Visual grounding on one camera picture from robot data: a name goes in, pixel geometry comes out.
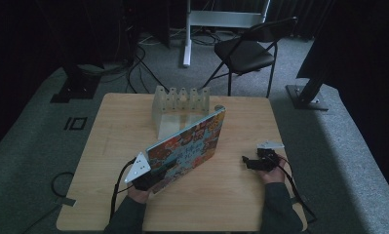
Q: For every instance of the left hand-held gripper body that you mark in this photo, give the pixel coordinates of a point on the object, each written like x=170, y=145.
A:
x=139, y=170

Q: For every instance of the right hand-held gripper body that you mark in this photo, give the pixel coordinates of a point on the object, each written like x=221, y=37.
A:
x=267, y=157

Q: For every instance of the colourful animal picture book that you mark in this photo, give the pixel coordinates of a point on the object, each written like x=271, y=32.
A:
x=185, y=148

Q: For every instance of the clear acrylic book rack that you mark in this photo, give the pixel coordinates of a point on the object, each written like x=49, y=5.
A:
x=179, y=107

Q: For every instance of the person's right hand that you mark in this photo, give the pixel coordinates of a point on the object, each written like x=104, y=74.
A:
x=275, y=174

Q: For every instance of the person's left hand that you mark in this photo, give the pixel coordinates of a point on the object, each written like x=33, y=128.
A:
x=138, y=195

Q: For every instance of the black slanted stand with base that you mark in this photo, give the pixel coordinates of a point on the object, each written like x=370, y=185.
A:
x=312, y=87

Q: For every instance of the black folding chair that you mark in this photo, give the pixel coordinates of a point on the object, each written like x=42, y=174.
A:
x=247, y=53

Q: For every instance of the black stand with square base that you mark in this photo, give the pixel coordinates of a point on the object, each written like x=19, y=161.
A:
x=76, y=84

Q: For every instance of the white metal stand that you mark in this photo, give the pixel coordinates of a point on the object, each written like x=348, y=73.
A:
x=214, y=19

